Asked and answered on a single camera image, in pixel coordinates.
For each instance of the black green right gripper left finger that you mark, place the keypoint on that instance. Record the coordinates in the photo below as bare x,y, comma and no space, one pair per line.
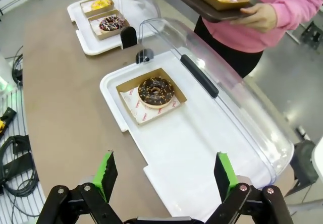
108,176

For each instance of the white display tray with two donuts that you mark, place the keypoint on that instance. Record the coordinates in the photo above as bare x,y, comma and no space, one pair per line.
85,45

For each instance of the dark brown serving tray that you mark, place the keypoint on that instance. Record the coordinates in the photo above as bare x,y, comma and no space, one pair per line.
196,4

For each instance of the black arched lid hinge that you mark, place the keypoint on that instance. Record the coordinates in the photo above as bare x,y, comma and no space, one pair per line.
128,38
141,55

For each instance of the yellow black tool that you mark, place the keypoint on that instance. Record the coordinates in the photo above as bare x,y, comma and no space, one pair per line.
3,125

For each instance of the white display tray with one donut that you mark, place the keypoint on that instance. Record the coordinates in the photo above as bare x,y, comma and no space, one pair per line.
176,145

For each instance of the clear plastic dome lid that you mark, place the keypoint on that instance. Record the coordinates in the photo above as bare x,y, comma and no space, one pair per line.
239,108
141,4

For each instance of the chocolate donut with nut crumbs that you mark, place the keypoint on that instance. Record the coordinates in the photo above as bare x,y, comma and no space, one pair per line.
146,92

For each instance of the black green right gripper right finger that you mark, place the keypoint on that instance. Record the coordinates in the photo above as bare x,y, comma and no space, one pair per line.
222,176

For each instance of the chocolate donut with rainbow sprinkles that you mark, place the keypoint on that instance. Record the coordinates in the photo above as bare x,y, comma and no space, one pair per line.
109,24

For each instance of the yellow glazed sprinkle donut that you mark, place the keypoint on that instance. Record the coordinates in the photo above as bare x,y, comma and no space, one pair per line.
101,4

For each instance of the person's left hand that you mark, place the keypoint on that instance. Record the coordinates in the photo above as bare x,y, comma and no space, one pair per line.
262,17

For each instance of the black metal frame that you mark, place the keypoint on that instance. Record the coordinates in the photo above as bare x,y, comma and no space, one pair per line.
311,34

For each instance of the person's left forearm pink sleeve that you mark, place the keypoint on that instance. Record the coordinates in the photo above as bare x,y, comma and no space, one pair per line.
295,4

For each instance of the person in pink sweater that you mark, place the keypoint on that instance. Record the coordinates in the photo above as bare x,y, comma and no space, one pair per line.
239,40

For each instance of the black chair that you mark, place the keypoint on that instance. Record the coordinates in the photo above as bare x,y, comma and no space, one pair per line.
302,163

